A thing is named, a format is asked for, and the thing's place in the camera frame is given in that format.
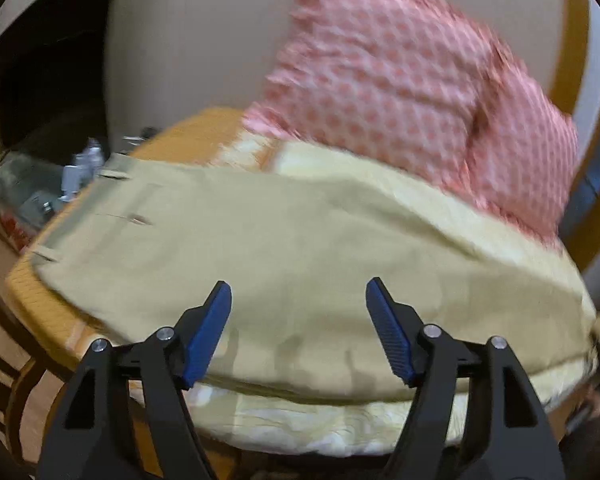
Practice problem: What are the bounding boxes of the khaki pants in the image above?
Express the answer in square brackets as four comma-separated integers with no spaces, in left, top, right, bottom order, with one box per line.
[32,152,597,403]

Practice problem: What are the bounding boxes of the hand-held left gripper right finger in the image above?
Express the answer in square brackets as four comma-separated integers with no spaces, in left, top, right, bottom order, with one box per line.
[365,277,566,480]

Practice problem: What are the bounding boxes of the pink patterned pillow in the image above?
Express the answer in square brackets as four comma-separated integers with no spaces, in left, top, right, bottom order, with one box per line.
[241,0,581,248]

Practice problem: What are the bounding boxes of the orange bed sheet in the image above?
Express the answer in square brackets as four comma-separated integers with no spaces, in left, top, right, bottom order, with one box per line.
[5,106,261,478]

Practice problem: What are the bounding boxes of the pale yellow blanket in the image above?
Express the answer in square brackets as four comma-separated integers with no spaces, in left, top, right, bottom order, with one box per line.
[185,137,600,457]

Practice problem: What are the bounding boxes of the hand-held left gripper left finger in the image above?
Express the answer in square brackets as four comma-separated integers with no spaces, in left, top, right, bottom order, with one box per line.
[36,281,232,480]

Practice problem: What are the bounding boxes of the dark television screen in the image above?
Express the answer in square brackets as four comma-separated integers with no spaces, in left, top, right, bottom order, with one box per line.
[0,0,113,158]

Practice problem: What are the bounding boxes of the wooden door frame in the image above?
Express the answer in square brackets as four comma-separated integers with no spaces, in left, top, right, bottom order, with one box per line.
[550,0,600,273]

